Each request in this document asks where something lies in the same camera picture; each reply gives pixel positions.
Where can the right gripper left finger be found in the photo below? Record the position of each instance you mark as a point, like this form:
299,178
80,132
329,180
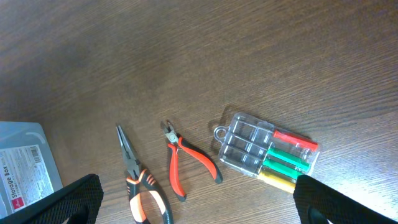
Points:
79,202

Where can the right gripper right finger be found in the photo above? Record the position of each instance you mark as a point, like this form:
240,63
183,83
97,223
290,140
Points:
319,203

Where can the clear plastic storage box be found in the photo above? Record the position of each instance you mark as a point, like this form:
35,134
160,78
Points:
28,169

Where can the clear case of mini screwdrivers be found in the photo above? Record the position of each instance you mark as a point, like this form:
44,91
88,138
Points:
264,151

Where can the long-nose pliers orange-black handles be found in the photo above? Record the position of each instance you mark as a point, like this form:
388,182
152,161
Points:
139,175

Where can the small red-handled cutter pliers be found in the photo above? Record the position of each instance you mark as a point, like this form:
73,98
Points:
182,152

